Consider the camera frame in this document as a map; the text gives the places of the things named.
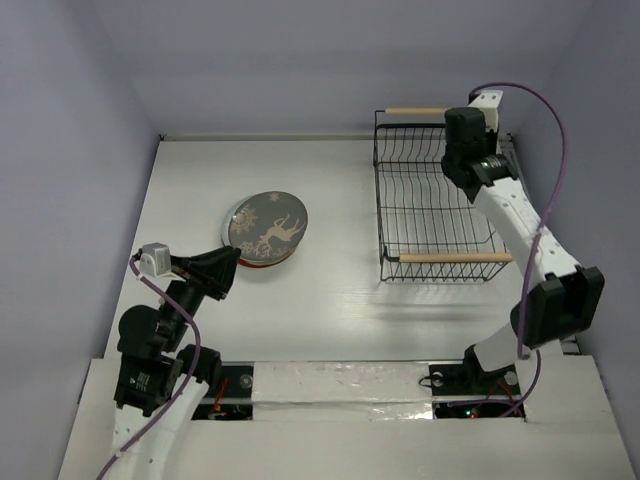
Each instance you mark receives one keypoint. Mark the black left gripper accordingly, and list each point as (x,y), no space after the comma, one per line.
(212,272)

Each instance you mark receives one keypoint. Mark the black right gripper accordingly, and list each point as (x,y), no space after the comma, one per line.
(453,163)

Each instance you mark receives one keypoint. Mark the red and teal floral plate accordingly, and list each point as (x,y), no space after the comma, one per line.
(260,265)

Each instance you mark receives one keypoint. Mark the grey reindeer plate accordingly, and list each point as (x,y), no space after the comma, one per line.
(268,225)

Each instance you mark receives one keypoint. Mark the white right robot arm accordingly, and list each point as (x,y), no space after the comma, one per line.
(559,296)

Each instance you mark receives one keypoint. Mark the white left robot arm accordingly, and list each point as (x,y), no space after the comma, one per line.
(165,370)

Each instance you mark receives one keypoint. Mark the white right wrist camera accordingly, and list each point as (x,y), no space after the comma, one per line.
(488,102)

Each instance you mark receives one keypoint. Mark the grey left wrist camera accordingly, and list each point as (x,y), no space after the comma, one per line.
(155,260)

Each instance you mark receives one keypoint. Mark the black wire dish rack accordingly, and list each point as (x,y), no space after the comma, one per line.
(427,229)

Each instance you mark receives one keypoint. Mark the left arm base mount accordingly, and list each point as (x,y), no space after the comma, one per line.
(232,400)

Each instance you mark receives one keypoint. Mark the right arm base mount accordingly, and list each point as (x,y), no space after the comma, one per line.
(457,396)

